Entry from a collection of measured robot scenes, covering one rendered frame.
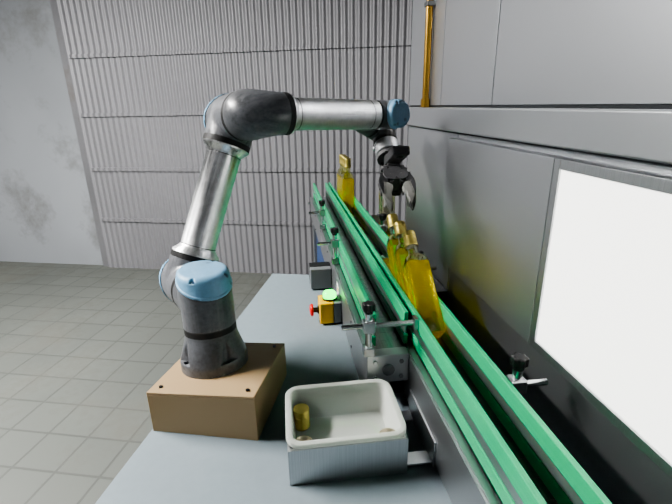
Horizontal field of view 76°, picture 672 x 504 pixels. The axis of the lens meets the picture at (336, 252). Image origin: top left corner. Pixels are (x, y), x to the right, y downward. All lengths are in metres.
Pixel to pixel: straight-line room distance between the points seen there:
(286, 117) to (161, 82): 2.99
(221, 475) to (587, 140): 0.84
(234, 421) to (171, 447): 0.14
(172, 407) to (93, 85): 3.53
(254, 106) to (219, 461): 0.74
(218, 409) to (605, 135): 0.83
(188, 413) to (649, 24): 1.00
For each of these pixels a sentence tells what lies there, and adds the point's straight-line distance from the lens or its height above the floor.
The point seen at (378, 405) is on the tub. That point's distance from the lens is 1.01.
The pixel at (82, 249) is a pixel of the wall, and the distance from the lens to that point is 4.77.
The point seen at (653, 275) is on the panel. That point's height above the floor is 1.20.
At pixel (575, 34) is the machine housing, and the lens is 0.84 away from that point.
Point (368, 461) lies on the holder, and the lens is 0.89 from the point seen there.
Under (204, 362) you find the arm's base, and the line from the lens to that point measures 1.01.
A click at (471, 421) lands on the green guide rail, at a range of 0.77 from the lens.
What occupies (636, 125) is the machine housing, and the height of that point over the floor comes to 1.38.
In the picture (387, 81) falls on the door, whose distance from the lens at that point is 3.46.
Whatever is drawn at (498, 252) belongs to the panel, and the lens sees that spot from 0.96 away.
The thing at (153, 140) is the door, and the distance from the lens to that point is 4.03.
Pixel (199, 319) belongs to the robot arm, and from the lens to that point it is 0.98.
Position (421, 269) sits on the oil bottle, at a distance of 1.07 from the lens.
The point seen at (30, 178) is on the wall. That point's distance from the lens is 4.88.
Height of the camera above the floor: 1.41
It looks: 19 degrees down
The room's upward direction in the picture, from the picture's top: 1 degrees counter-clockwise
